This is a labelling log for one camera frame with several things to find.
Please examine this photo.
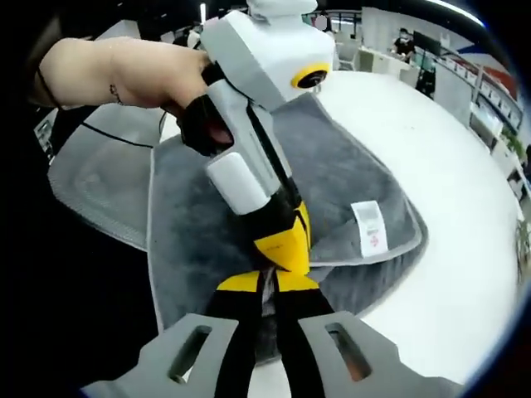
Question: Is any person's left hand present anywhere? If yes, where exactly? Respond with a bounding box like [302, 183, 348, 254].
[110, 36, 234, 158]

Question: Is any person's black clothing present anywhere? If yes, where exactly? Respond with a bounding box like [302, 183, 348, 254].
[0, 103, 161, 398]

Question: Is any grey towel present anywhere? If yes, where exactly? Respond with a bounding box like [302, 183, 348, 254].
[147, 93, 429, 366]

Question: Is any small green plant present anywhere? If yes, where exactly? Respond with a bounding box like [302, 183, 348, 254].
[499, 127, 527, 161]

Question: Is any white storage shelf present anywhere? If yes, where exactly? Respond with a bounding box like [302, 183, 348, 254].
[467, 61, 524, 140]

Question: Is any black monitor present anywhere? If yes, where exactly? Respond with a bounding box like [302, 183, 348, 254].
[412, 30, 441, 56]

